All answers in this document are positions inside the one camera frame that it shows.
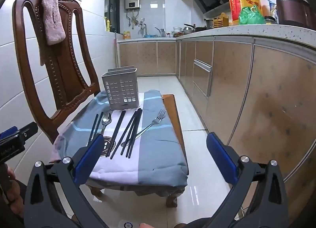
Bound blue grey striped blanket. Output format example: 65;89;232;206
49;90;189;187

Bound carved wooden chair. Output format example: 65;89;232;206
12;0;190;208

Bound blue snack packet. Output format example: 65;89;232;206
266;0;278;21

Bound pink towel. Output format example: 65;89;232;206
37;0;66;67

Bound person's left hand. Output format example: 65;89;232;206
0;163;26;217

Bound metal framed cabinet drawers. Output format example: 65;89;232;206
193;58;213;97

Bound green plastic bag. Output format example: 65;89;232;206
238;5;266;25

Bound grey plastic utensil basket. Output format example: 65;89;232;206
101;66;140;111

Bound speckled kitchen counter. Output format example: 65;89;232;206
117;24;316;51

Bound metal wall tap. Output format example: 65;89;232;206
138;17;148;36

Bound row of beige cabinet doors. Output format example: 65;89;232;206
118;40;316;182

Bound dark window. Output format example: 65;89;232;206
105;0;121;34

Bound mop handle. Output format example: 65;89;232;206
113;31;119;69

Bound black frying pan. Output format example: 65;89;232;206
183;23;207;32

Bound brown rice cooker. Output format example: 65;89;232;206
276;0;316;30

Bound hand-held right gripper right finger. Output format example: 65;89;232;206
206;132;289;228

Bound metal spoon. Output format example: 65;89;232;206
99;113;112;136

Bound yellow red shopping bag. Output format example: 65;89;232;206
228;0;261;24

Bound metal water pipes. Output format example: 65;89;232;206
126;9;139;30

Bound metal fork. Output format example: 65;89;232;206
120;109;167;147

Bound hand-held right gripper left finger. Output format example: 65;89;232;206
24;134;110;228

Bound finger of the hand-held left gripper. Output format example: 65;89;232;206
0;122;38;143

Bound wooden knife block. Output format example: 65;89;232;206
213;13;229;28

